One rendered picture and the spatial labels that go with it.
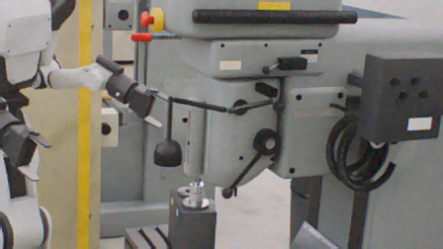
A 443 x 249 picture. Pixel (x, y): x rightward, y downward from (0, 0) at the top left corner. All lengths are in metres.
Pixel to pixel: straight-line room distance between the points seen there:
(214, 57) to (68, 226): 2.22
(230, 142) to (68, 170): 1.94
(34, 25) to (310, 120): 0.90
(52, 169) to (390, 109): 2.28
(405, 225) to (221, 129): 0.64
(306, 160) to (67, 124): 1.90
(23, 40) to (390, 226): 1.22
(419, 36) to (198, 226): 0.91
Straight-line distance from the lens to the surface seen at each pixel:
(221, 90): 1.81
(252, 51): 1.78
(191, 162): 1.90
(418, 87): 1.76
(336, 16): 1.83
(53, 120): 3.59
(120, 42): 10.35
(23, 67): 2.27
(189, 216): 2.29
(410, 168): 2.07
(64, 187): 3.72
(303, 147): 1.92
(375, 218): 2.08
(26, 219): 2.35
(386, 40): 2.00
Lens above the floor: 1.99
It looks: 15 degrees down
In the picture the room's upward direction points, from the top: 4 degrees clockwise
